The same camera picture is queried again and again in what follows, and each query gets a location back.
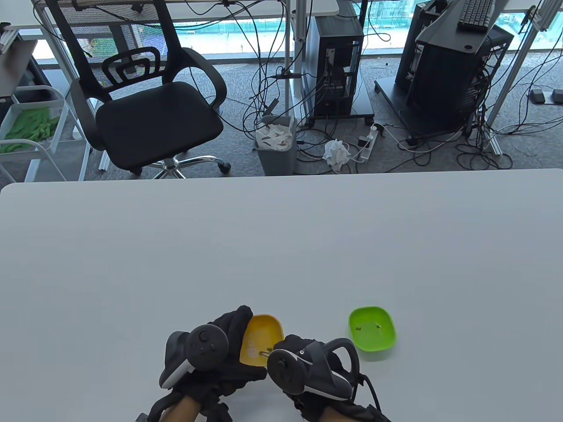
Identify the grey trash bin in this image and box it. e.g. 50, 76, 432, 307
255, 115, 297, 176

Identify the white desk post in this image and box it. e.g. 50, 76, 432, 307
284, 0, 308, 119

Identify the person's left hand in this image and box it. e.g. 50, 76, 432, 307
171, 306, 268, 407

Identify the large black computer tower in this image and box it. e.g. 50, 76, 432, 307
395, 2, 514, 132

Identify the black flat floor platform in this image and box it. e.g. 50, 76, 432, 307
375, 78, 478, 140

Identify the person's left forearm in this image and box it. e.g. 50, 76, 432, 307
134, 391, 233, 422

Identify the yellow small dish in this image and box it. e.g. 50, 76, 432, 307
240, 314, 285, 367

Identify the silver aluminium frame leg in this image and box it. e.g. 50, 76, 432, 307
486, 0, 557, 155

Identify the black mesh office chair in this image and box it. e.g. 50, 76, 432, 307
44, 0, 231, 179

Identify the green small dish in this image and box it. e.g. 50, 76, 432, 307
349, 306, 397, 353

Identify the person's right hand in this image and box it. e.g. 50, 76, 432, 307
273, 334, 358, 412

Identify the white metal trolley cart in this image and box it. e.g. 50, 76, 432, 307
0, 85, 91, 183

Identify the black white controller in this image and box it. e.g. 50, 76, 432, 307
267, 338, 361, 400
159, 324, 229, 389

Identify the crumpled white paper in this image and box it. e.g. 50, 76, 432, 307
322, 139, 352, 167

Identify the black tilted desk panel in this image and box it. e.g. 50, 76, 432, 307
416, 0, 506, 54

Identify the white power strip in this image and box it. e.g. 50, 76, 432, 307
358, 124, 380, 161

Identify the black keyboard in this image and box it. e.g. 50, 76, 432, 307
457, 0, 497, 32

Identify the tangle of black cables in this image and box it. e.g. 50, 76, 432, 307
240, 57, 528, 172

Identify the green cloth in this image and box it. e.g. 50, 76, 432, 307
0, 108, 60, 154

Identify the white trash bag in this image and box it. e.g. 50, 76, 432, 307
256, 123, 294, 151

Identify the black rolling platform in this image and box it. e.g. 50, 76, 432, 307
307, 73, 375, 129

